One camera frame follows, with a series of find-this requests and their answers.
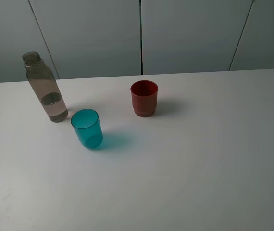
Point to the red plastic cup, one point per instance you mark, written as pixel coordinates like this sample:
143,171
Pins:
144,95

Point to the teal translucent plastic cup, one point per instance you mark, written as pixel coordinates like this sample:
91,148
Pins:
87,127

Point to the clear smoky plastic bottle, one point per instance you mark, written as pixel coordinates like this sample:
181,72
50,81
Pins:
44,85

